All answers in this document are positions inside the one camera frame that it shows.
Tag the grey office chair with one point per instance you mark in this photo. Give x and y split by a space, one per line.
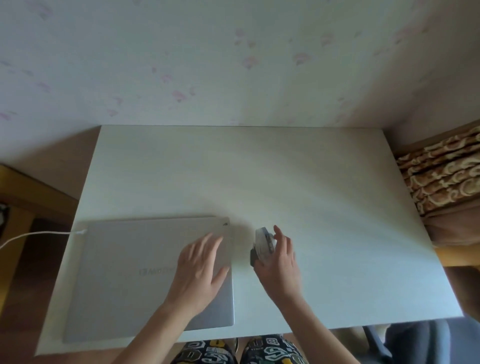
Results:
420 343

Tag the person's right hand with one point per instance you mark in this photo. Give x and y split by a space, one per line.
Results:
279 272

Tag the silver closed laptop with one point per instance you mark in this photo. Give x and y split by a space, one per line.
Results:
123 270

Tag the phone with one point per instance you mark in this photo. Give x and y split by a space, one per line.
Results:
263 243

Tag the person's left hand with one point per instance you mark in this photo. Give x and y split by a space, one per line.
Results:
197 275

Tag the person's left thumb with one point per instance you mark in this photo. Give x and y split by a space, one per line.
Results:
220 280

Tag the person's left middle finger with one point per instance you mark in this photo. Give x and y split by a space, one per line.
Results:
206 245

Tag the brown bed sheet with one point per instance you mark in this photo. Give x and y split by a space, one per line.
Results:
455 225

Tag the person's right forearm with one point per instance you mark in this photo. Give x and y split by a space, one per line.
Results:
315 332

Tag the person's left little finger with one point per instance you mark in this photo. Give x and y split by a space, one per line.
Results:
182 258

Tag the person's left forearm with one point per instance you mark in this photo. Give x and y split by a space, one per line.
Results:
150 335

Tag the yellow wooden furniture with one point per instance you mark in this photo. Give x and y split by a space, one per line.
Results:
26 202

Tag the black patterned trousers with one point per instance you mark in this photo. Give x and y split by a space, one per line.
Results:
262 350

